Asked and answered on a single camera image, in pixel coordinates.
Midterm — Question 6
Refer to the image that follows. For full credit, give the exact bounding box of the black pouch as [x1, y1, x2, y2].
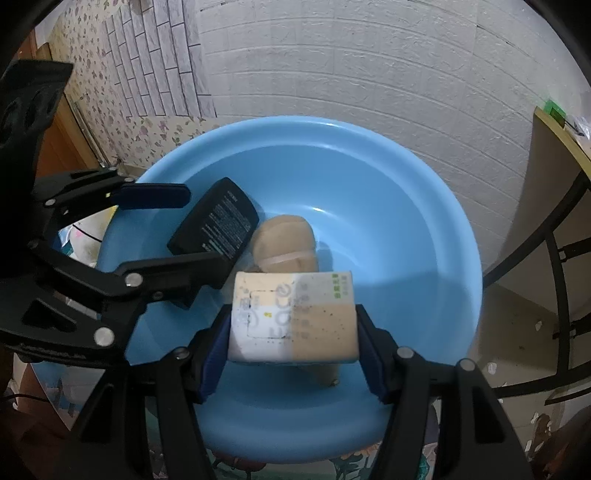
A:
[166, 177, 260, 310]

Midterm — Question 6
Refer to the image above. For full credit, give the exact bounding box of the white and tan tissue pack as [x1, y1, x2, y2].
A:
[227, 270, 360, 365]

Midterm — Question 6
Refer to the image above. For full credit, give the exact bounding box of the blue plastic basin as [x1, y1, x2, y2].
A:
[95, 116, 484, 464]

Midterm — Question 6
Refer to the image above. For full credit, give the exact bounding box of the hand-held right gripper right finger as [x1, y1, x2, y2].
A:
[355, 305, 536, 480]

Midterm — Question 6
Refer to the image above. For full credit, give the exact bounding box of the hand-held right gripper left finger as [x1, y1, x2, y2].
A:
[65, 307, 232, 480]

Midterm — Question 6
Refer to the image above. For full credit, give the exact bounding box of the wooden side shelf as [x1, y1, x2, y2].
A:
[482, 107, 591, 407]

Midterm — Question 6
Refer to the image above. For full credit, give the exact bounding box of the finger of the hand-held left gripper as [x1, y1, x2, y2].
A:
[30, 168, 191, 232]
[28, 241, 232, 357]

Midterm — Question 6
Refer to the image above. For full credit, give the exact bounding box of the wooden door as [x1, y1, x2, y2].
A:
[28, 34, 114, 185]

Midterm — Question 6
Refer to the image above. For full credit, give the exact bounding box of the tan rounded object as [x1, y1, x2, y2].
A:
[252, 215, 320, 275]

